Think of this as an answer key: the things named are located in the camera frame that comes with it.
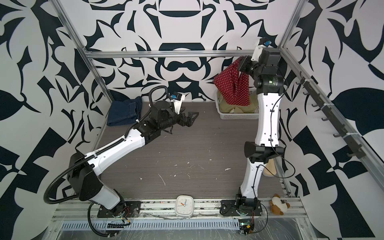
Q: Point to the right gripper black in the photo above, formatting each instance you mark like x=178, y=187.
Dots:
x=245, y=62

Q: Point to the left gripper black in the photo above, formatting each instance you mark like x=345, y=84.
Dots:
x=178, y=119

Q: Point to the red polka dot skirt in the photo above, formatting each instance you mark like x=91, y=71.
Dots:
x=233, y=85

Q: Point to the blue denim skirt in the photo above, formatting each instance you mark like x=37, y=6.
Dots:
x=125, y=112

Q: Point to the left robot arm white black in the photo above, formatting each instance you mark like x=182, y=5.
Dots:
x=84, y=170

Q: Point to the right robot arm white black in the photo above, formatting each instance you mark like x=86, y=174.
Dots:
x=269, y=90

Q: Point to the white plastic laundry basket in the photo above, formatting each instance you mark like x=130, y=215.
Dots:
x=232, y=115

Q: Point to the olive green skirt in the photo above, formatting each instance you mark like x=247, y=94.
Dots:
x=226, y=108

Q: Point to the white square clock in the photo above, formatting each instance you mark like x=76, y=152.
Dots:
x=184, y=206

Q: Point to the green circuit board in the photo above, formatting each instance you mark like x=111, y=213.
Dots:
x=246, y=227

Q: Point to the brown plush toy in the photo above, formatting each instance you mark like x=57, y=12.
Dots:
x=278, y=206

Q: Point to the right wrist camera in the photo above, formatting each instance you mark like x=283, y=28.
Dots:
x=263, y=43

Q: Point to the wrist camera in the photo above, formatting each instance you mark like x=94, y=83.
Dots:
x=263, y=43
x=177, y=99

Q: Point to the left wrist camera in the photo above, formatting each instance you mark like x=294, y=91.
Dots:
x=177, y=99

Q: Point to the grey wall hook rack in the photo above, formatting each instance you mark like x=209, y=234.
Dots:
x=334, y=116

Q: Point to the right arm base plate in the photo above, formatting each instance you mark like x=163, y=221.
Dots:
x=229, y=209

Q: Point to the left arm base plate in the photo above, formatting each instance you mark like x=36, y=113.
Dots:
x=127, y=210

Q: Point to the white slotted cable duct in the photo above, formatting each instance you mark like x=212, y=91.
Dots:
x=188, y=224

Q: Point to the aluminium frame crossbar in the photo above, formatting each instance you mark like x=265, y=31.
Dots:
x=167, y=54

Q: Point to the aluminium frame rail front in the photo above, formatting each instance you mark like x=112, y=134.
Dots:
x=165, y=209

